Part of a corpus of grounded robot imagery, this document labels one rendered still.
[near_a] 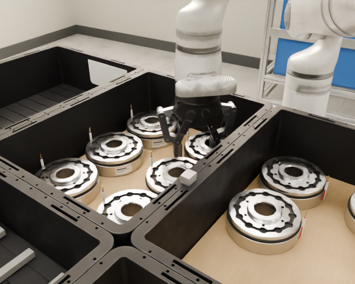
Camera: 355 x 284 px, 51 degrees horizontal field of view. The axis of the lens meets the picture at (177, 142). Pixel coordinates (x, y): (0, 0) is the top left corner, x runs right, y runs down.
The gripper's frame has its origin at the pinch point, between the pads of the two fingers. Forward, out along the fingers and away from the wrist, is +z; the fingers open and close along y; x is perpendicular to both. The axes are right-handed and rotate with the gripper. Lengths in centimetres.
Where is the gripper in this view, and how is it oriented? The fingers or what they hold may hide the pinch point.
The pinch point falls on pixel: (195, 150)
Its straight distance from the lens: 68.2
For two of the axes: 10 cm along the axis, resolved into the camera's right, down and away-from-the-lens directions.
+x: 1.6, 5.2, -8.4
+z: 0.0, 8.5, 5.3
